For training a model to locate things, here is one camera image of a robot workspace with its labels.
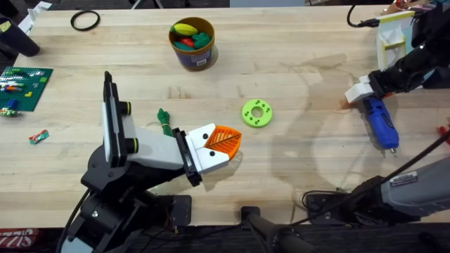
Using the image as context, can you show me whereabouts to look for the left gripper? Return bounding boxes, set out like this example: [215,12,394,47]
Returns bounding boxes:
[81,114,243,201]

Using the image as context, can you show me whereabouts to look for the blue electric screwdriver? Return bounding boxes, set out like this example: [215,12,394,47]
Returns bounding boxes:
[361,96,401,157]

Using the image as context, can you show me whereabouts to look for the green vegetable toy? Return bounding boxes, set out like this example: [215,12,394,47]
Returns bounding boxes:
[156,108,175,138]

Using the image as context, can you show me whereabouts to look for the green disc with holes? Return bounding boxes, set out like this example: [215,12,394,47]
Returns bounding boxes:
[240,98,274,129]

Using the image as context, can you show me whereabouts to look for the white open box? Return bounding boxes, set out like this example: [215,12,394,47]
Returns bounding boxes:
[375,10,416,71]

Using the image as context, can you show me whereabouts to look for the brown tub with toys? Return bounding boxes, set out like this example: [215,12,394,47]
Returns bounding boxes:
[168,16,219,72]

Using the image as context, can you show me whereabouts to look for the black stand pole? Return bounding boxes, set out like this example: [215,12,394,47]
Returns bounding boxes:
[240,206,317,253]

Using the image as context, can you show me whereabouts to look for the black upright wrist plate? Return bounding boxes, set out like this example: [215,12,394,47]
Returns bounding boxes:
[101,70,123,169]

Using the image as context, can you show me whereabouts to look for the small colourful wrapper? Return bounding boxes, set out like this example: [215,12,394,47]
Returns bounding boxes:
[28,129,51,145]

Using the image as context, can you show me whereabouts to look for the green board with blocks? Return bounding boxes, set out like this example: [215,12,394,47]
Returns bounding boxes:
[0,66,54,117]

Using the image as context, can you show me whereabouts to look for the red printed label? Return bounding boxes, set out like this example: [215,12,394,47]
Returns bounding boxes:
[0,228,40,249]

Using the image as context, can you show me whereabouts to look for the black cylindrical object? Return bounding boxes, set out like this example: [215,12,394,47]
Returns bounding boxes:
[0,13,41,60]

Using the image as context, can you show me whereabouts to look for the black cable with plug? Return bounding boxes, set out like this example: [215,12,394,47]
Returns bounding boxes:
[346,4,380,29]

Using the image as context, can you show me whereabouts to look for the long black cable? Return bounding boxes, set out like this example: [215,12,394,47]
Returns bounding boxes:
[290,129,450,226]

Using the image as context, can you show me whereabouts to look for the red handled tool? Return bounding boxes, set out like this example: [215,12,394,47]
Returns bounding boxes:
[437,123,450,145]

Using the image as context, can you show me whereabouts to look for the black rail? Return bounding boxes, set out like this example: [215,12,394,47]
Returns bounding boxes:
[0,224,450,253]

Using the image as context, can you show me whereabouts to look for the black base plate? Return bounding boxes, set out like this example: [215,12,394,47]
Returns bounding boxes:
[304,192,356,226]

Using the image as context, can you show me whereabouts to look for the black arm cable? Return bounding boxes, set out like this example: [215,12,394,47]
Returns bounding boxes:
[55,188,91,253]

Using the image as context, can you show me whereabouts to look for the black rubber ring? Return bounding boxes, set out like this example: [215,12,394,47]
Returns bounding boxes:
[70,9,101,32]

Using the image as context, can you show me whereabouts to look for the white plastic bracket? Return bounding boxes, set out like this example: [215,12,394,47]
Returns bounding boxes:
[17,1,53,35]

